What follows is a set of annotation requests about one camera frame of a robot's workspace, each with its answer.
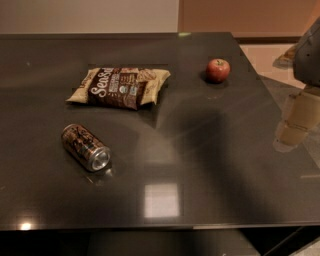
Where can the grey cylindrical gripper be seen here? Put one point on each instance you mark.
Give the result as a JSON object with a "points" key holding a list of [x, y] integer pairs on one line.
{"points": [[309, 58]]}

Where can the orange soda can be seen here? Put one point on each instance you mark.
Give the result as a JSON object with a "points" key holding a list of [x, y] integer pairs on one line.
{"points": [[85, 147]]}

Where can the red apple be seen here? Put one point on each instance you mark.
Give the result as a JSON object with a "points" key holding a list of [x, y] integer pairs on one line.
{"points": [[217, 70]]}

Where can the brown snack chip bag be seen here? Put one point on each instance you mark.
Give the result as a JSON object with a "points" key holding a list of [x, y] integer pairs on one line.
{"points": [[120, 87]]}

